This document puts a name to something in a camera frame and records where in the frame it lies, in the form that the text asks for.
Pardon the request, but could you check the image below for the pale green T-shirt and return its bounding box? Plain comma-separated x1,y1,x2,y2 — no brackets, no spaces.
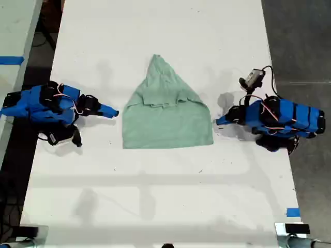
121,53,215,149

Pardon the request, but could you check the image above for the long blue tape strip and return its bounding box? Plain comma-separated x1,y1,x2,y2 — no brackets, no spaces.
0,56,25,66

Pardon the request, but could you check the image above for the pale side table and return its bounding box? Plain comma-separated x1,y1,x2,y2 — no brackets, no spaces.
0,0,44,166

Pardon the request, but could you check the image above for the short blue tape strip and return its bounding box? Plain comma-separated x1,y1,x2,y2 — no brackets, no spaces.
286,207,301,218

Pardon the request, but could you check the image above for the small black box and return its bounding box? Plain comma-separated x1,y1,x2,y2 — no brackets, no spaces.
284,223,311,235
14,225,39,239

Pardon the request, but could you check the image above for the grey metal pipe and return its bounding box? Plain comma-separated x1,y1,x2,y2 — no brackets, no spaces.
277,234,331,248

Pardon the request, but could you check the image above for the red white servo wire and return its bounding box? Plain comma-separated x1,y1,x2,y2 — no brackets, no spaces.
53,83,80,115
259,98,298,135

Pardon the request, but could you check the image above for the black camera stalk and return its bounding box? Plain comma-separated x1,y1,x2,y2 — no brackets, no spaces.
239,88,259,107

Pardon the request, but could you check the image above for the grey camera box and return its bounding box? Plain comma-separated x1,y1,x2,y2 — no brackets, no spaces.
238,68,267,91

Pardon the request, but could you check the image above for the black camera box white label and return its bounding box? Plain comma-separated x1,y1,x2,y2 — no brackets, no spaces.
47,125,83,148

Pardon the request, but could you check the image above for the black camera cable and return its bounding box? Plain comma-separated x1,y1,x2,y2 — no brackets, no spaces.
261,65,279,98

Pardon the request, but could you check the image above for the thin black floor cable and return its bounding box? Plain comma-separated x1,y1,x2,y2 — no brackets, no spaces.
32,24,57,51

